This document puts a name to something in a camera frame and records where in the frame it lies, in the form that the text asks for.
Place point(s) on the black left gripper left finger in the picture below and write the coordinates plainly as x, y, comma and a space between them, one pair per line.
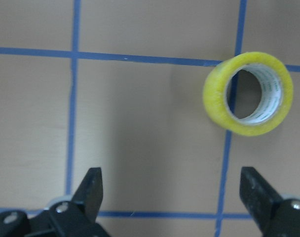
89, 194

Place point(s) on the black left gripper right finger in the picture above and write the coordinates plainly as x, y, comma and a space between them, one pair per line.
259, 198

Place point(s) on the yellow tape roll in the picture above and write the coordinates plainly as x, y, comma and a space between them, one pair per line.
277, 93

